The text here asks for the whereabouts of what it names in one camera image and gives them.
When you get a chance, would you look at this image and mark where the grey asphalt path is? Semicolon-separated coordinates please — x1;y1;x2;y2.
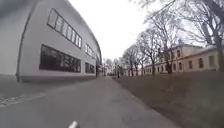
0;75;181;128

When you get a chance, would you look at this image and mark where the row of bare trees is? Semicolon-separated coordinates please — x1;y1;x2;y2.
103;0;224;78

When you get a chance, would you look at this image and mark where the robot's own part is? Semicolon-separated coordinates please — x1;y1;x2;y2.
68;120;79;128

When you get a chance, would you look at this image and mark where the long yellow building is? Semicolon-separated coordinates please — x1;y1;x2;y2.
123;43;224;77

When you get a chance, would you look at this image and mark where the dull grass area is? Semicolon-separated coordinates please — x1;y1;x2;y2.
114;69;224;128

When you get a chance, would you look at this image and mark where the large grey building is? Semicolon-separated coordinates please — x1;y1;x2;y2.
0;0;104;84

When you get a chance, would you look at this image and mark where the cobblestone strip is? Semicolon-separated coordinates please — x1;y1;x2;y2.
0;90;49;109

